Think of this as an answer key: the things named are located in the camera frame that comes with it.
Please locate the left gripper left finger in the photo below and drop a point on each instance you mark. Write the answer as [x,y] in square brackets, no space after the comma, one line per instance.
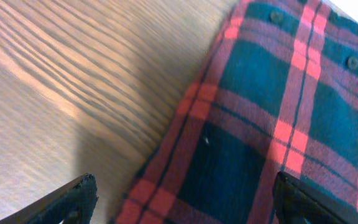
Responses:
[72,203]

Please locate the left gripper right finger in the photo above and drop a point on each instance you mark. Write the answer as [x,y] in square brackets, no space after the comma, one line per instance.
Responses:
[296,202]

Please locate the red navy plaid shirt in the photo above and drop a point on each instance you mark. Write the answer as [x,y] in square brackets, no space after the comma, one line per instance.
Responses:
[278,92]

